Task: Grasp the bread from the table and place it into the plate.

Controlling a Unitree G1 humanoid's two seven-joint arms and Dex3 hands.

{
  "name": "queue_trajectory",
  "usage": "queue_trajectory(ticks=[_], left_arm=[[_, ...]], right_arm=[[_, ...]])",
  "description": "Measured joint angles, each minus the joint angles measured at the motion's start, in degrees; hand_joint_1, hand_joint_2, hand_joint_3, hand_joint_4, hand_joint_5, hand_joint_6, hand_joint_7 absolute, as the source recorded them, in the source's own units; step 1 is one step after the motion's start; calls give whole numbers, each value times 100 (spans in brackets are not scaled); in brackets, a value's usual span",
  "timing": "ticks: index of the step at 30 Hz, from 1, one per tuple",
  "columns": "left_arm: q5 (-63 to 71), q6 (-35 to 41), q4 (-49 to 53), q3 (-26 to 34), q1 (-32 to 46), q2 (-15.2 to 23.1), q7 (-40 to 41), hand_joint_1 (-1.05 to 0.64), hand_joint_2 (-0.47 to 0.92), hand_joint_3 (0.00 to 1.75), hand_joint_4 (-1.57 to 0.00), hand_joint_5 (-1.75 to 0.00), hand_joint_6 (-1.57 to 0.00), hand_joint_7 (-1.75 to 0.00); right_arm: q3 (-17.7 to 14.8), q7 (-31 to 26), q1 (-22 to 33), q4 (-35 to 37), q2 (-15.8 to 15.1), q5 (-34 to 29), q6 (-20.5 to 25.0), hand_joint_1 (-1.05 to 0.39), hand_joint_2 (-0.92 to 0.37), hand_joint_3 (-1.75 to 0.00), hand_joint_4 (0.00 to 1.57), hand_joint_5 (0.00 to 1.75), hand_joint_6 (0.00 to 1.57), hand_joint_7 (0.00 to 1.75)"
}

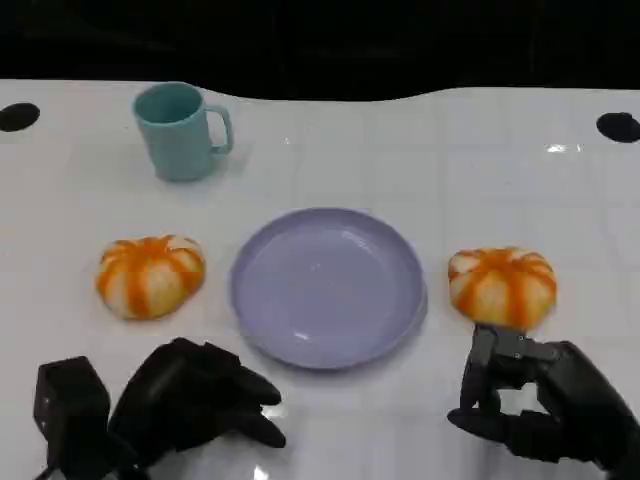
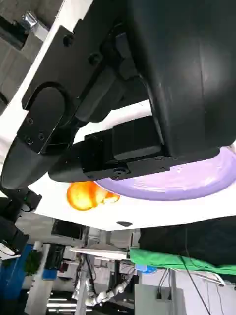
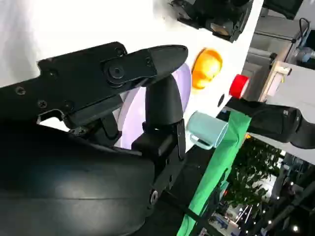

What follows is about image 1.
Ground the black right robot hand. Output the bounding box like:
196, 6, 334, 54
447, 323, 640, 480

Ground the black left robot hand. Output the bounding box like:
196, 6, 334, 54
107, 337, 287, 470

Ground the orange and white bread roll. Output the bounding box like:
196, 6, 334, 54
447, 246, 558, 332
95, 234, 207, 322

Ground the lilac plate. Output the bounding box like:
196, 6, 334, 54
229, 207, 429, 372

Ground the pale green mug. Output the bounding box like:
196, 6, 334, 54
132, 82, 235, 182

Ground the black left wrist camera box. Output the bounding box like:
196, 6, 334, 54
33, 355, 112, 472

